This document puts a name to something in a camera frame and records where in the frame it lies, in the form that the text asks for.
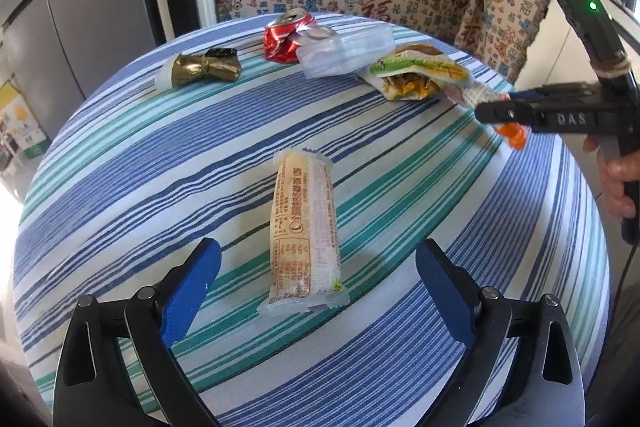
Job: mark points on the beige bread wrapper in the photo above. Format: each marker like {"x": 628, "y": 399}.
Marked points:
{"x": 305, "y": 260}

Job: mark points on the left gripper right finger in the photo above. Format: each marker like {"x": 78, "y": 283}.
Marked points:
{"x": 544, "y": 386}

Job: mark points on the stainless steel refrigerator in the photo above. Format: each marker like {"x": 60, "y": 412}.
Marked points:
{"x": 62, "y": 51}

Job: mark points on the orange white wrapper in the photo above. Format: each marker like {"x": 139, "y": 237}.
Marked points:
{"x": 471, "y": 94}

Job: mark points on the gold brown wrapper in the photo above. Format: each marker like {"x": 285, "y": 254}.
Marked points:
{"x": 215, "y": 64}

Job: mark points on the person right hand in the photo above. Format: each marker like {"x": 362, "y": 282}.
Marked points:
{"x": 613, "y": 176}

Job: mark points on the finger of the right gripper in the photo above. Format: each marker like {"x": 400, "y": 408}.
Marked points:
{"x": 505, "y": 112}
{"x": 540, "y": 92}

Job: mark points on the clear plastic container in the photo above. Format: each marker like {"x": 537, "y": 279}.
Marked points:
{"x": 324, "y": 52}

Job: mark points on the blue striped tablecloth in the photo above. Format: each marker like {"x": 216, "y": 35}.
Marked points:
{"x": 137, "y": 177}

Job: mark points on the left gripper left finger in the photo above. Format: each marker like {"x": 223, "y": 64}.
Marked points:
{"x": 92, "y": 384}

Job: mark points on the crushed red soda can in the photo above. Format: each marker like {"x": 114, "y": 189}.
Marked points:
{"x": 288, "y": 32}

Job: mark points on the green yellow snack bag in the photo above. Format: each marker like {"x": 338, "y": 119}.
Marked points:
{"x": 413, "y": 72}

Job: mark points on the yellow cardboard box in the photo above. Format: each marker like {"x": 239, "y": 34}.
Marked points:
{"x": 21, "y": 123}

